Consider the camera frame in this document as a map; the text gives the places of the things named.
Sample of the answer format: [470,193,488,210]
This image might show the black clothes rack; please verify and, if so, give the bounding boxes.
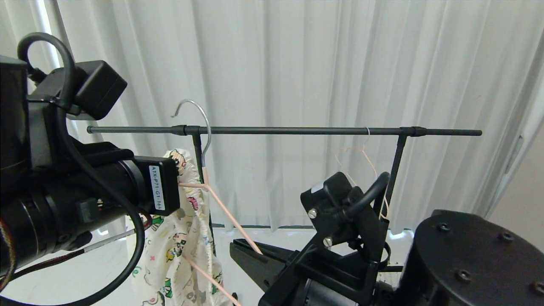
[86,125,483,300]

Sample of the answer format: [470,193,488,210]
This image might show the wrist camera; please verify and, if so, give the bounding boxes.
[28,59,128,122]
[300,171,391,266]

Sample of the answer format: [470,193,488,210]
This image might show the white curtain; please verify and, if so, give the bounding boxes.
[0,0,544,236]

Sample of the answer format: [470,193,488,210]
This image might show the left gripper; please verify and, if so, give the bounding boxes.
[0,146,181,266]

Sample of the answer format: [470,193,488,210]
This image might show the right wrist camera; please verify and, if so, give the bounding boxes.
[300,171,391,266]

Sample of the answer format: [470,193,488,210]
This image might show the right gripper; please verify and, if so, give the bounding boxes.
[229,239,401,306]

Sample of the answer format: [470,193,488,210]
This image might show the cream printed garment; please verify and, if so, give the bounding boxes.
[130,149,232,306]

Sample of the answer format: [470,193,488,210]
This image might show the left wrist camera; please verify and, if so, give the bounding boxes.
[28,59,128,122]

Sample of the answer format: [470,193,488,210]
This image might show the pink clothes hanger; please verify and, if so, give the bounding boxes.
[171,99,263,306]
[335,127,391,221]

